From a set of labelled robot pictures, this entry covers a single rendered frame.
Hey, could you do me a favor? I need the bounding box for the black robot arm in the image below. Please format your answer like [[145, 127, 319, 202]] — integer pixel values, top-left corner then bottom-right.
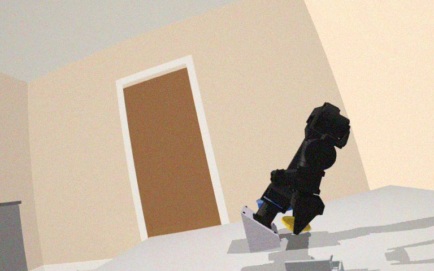
[[253, 102, 350, 230]]

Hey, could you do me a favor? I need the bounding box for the yellow round plate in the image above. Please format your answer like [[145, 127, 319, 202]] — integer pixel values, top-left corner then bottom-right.
[[281, 216, 311, 233]]

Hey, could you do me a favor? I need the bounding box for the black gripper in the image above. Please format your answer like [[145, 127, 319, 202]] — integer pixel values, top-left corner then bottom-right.
[[289, 160, 325, 235]]

